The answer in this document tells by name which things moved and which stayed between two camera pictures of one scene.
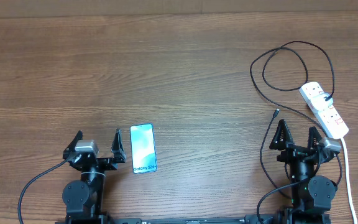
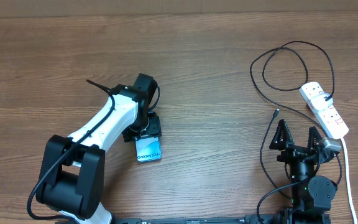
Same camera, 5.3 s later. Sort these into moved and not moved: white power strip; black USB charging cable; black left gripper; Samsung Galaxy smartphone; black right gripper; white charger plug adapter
Moved: Samsung Galaxy smartphone; black left gripper
Not moved: black right gripper; black USB charging cable; white charger plug adapter; white power strip
